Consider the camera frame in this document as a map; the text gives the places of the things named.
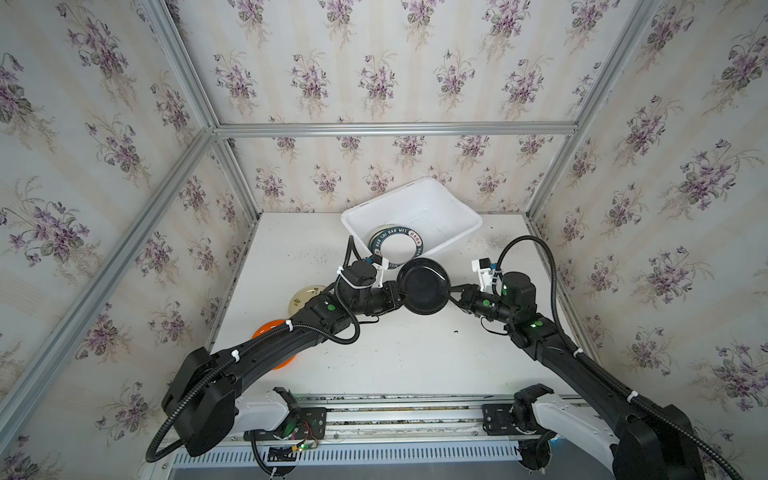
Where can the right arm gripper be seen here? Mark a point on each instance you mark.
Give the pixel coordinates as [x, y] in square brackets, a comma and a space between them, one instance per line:
[462, 297]

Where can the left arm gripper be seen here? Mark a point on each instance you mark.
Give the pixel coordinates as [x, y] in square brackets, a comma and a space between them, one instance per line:
[393, 295]

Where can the black glossy plate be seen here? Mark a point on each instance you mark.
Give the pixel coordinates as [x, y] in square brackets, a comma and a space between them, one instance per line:
[424, 286]

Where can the green Hao Wei plate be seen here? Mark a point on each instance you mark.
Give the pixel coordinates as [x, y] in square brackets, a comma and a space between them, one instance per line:
[397, 244]

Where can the beige plate with calligraphy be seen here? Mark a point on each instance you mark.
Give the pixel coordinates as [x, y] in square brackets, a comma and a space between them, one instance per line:
[302, 296]

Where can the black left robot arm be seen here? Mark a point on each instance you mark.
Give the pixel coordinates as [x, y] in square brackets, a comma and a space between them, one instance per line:
[200, 402]

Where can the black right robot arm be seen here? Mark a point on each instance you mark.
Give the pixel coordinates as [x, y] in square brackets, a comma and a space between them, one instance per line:
[631, 435]

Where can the white plastic bin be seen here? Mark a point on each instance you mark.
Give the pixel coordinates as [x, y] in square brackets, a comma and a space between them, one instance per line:
[425, 205]

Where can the orange plate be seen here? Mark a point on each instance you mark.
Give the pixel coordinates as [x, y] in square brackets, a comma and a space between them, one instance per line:
[266, 328]

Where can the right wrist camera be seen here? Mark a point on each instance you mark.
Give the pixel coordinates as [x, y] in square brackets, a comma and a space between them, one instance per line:
[487, 274]

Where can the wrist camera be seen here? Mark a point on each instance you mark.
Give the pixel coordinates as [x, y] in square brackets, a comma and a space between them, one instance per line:
[487, 274]
[381, 265]

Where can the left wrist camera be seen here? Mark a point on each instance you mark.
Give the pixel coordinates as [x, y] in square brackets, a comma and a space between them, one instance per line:
[381, 265]

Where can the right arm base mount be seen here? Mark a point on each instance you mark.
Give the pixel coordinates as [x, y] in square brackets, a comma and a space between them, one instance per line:
[504, 419]

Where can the aluminium rail base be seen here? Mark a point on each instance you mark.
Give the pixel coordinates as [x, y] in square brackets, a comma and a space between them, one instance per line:
[431, 430]

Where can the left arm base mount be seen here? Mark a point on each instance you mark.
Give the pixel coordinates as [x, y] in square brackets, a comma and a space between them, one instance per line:
[278, 429]

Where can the aluminium frame post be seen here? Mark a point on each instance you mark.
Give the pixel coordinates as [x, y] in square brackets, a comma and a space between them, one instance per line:
[234, 172]

